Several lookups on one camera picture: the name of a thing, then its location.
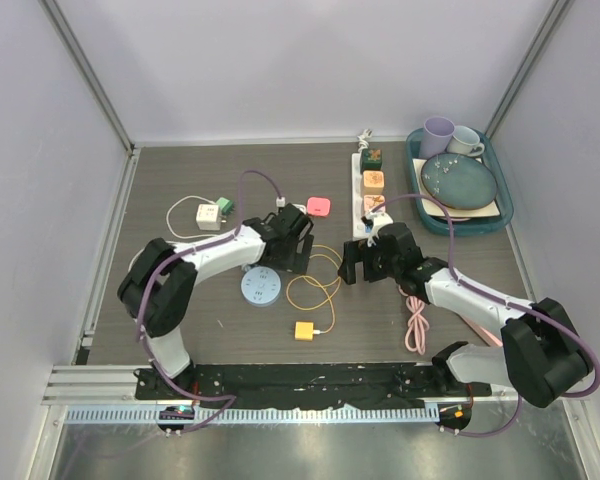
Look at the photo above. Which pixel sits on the red pink flat charger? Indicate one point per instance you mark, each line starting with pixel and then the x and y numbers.
pixel 318 206

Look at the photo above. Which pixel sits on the green plug adapter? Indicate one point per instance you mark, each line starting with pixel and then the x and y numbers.
pixel 226 206

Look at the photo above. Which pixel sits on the orange cube socket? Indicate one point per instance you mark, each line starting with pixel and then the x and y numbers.
pixel 373 182

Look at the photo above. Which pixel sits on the white multicolour power strip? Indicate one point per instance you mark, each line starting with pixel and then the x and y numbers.
pixel 363 142

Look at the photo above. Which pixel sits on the round light blue socket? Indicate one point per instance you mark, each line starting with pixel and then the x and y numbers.
pixel 261 286

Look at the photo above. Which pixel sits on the yellow charger block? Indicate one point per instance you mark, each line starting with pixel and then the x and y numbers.
pixel 304 331

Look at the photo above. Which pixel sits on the grey blue mug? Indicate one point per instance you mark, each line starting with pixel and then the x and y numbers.
pixel 465 141

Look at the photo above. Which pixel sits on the black mounting base plate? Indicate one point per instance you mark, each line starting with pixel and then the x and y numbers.
pixel 366 386

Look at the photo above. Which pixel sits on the pink power strip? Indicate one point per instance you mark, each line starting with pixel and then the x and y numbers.
pixel 489 338

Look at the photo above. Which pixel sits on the cream square plate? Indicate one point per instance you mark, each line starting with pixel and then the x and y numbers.
pixel 433 210

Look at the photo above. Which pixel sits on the dark green cube socket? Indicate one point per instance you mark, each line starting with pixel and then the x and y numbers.
pixel 371 159

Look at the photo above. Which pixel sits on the teal plastic tray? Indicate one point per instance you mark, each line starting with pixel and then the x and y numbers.
pixel 476 226

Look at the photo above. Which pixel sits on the white cube socket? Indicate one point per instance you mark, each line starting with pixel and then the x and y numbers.
pixel 209 217

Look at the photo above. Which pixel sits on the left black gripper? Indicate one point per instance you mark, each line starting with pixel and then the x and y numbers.
pixel 295 261

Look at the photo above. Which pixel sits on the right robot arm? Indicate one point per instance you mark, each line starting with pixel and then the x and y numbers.
pixel 541 356

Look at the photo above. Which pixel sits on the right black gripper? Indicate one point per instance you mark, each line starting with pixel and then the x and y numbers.
pixel 355 251

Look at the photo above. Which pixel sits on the pink cube socket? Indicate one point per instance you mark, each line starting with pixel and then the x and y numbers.
pixel 370 202

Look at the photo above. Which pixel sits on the purple cup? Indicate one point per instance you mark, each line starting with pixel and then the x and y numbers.
pixel 437 133

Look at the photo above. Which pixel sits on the dark blue plate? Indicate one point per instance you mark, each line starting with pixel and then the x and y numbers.
pixel 459 181

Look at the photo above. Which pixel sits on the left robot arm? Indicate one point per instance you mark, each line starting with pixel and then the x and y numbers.
pixel 157 289

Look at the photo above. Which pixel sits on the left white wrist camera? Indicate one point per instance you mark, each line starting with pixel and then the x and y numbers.
pixel 281 203

